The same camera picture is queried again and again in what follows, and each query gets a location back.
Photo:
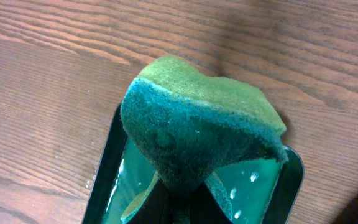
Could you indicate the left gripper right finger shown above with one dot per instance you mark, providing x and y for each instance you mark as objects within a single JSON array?
[{"x": 204, "y": 208}]

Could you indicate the green yellow sponge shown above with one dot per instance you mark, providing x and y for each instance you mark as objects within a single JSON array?
[{"x": 188, "y": 124}]

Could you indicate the green rectangular tray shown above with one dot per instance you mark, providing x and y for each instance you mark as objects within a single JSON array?
[{"x": 259, "y": 191}]

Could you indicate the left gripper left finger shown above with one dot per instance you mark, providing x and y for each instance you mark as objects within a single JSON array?
[{"x": 157, "y": 208}]

